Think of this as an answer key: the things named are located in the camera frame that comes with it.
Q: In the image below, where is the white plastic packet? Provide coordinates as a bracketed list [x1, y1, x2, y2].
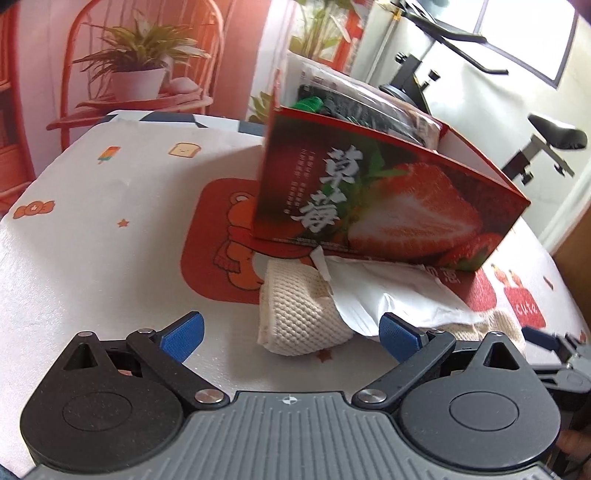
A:
[310, 246, 485, 337]

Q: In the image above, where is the beige waffle towel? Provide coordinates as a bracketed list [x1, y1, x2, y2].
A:
[256, 258, 527, 358]

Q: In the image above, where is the red strawberry print cardboard box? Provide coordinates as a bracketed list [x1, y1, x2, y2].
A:
[249, 105, 532, 274]

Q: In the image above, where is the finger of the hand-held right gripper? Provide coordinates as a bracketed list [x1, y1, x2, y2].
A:
[522, 325, 591, 366]

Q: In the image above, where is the person's right hand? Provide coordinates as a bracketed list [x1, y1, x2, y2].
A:
[556, 430, 591, 462]

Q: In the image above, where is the printed room scene backdrop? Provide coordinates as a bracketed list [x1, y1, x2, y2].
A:
[0, 0, 370, 217]

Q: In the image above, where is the black exercise bike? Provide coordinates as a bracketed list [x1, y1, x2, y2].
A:
[379, 0, 588, 186]

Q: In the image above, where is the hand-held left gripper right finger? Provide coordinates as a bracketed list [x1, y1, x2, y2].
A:
[353, 312, 525, 413]

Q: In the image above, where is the brown wooden panel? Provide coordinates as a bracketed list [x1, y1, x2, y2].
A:
[551, 217, 591, 308]

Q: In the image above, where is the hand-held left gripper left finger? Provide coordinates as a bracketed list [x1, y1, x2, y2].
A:
[54, 311, 230, 411]

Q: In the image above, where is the black cloth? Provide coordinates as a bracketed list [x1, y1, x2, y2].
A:
[283, 51, 446, 152]

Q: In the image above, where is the dark-framed window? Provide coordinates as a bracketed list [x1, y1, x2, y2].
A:
[475, 0, 580, 88]

